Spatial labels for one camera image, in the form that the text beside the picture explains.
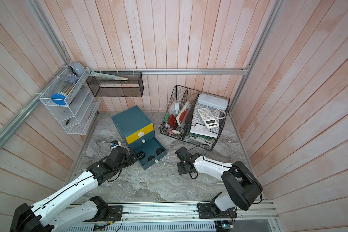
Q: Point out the white wire mesh shelf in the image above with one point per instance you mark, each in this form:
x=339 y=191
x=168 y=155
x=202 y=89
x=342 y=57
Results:
x=81 y=106

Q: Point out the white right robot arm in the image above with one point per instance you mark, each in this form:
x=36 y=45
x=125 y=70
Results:
x=242 y=188

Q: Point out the teal drawer cabinet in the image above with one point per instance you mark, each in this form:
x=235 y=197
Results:
x=132 y=120

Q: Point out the yellow drawer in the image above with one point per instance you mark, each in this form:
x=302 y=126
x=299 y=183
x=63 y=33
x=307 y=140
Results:
x=140 y=133

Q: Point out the grey blue bowl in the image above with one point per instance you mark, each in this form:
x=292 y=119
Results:
x=77 y=68

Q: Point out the white calculator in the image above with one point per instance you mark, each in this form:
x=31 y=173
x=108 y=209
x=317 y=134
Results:
x=208 y=118

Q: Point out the white plastic box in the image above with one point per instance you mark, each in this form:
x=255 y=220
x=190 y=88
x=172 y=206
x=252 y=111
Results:
x=213 y=102

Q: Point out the black wire desk organizer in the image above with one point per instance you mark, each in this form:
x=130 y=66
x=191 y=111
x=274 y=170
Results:
x=191 y=129

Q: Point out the blue capped clear tube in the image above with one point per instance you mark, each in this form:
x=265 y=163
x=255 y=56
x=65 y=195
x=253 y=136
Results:
x=59 y=97

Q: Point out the black mesh wall basket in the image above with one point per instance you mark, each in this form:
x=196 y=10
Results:
x=116 y=84

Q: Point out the red booklet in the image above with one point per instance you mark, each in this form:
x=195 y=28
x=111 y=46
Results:
x=172 y=121

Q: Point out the teal drawer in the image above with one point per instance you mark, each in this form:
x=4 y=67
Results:
x=149 y=147

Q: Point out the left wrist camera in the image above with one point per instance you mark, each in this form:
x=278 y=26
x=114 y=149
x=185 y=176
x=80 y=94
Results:
x=114 y=144

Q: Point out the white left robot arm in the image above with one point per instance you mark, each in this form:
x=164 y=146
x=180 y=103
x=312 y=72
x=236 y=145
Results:
x=51 y=213

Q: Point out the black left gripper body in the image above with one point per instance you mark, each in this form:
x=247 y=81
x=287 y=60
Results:
x=127 y=161

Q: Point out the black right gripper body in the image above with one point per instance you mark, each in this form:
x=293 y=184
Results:
x=181 y=167

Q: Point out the aluminium frame rail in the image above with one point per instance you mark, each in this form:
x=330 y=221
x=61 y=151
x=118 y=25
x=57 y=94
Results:
x=22 y=115

